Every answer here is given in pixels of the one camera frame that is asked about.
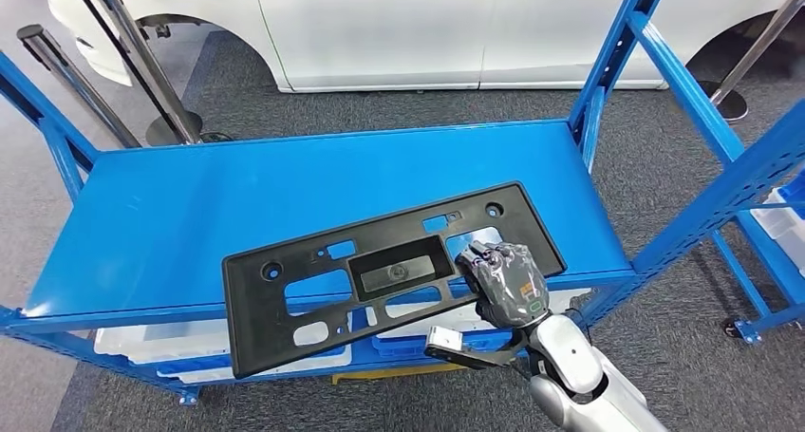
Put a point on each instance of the white car with red stripe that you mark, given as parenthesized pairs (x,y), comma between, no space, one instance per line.
(377,33)

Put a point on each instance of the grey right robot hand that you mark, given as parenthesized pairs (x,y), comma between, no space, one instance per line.
(512,284)

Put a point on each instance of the black plastic plate bracket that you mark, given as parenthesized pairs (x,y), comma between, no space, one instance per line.
(264,341)

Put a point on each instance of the black stanchion post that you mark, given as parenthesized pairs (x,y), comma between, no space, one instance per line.
(170,130)

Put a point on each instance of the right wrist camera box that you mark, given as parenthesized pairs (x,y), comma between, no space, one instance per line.
(443,341)

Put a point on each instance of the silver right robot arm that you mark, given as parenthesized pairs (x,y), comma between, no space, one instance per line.
(566,353)

